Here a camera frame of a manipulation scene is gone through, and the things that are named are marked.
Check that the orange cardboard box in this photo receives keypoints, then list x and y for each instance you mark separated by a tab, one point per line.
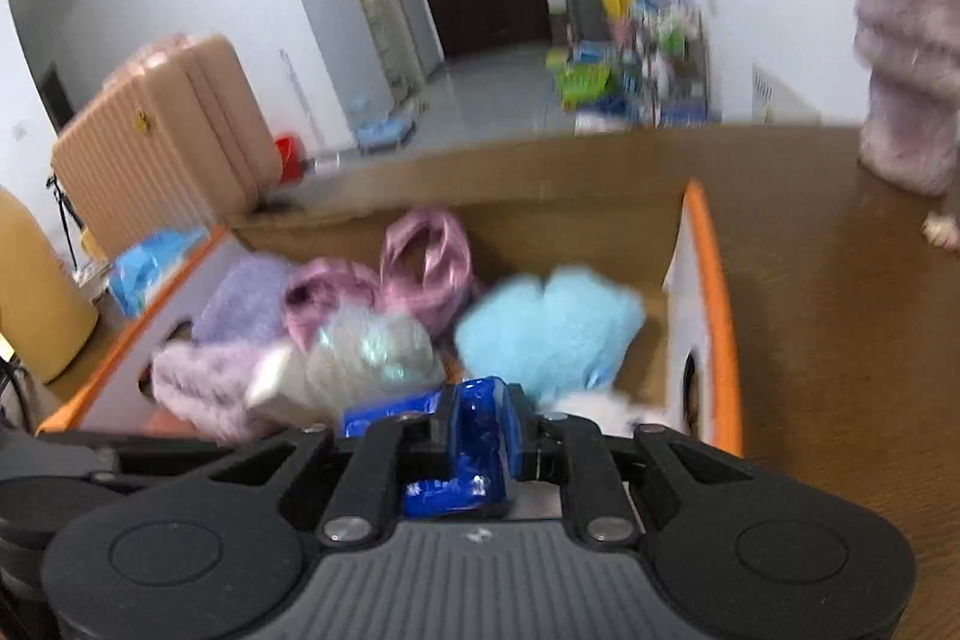
720	325

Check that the light blue plush toy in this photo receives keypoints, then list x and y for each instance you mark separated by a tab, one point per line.
547	332

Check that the cluttered storage cart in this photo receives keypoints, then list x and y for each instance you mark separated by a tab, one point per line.
637	48

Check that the clear green ball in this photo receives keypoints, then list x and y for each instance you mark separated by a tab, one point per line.
375	351

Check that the pink textured vase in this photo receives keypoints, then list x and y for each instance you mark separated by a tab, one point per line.
911	48

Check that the peach ribbed suitcase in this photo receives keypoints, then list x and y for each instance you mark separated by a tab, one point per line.
161	138

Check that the blue tissue pack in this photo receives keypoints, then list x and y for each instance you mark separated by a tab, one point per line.
154	269

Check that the yellow thermos jug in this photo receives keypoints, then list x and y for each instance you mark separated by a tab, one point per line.
41	295

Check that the pink satin scrunchie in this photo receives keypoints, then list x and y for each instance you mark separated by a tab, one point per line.
420	265

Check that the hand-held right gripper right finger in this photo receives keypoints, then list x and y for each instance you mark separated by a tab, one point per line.
592	475

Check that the blue plastic packet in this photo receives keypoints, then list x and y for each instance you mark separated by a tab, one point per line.
476	437

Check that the fallen pink petal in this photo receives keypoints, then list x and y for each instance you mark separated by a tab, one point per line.
943	231

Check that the white wall radiator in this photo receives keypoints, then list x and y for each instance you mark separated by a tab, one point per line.
780	96

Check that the red floor item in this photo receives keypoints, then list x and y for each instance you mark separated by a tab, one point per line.
289	159

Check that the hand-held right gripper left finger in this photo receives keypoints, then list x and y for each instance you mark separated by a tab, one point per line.
375	460

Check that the blue floor tray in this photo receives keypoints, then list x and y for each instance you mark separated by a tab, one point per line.
384	134

